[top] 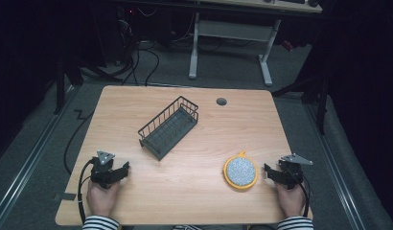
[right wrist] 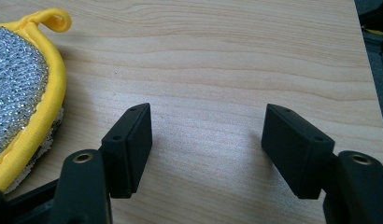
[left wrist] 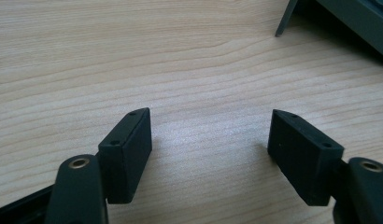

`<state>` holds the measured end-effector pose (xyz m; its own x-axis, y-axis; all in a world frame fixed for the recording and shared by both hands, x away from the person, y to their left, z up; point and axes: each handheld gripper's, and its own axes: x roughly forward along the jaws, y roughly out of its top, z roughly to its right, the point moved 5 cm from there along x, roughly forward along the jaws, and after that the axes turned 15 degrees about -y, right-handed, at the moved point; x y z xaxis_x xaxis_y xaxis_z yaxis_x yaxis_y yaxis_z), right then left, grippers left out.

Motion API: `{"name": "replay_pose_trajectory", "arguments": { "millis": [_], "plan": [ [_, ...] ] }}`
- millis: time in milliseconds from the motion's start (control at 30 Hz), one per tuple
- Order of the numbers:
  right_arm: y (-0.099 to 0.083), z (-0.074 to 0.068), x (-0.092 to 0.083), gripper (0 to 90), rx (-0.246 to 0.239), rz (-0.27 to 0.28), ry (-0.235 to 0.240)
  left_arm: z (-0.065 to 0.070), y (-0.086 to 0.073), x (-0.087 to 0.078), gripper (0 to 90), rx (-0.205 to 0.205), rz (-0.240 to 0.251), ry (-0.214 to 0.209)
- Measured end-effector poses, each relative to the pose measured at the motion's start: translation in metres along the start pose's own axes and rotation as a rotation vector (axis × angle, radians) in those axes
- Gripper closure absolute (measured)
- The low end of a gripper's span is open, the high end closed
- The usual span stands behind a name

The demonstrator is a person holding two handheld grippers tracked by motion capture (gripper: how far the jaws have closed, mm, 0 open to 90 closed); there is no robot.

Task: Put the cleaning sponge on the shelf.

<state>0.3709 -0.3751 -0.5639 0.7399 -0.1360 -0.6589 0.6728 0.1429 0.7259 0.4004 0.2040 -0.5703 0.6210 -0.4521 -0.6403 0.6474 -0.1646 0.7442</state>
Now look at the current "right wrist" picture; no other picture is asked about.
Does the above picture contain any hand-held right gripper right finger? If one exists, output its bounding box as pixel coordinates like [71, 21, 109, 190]
[261, 103, 336, 200]

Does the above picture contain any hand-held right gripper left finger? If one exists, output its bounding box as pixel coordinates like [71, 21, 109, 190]
[99, 103, 153, 200]

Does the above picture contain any dark metal stand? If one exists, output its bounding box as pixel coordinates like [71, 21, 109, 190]
[354, 0, 383, 143]

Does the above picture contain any yellow-edged silver scouring pad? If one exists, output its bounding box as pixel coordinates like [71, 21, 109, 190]
[0, 7, 73, 194]

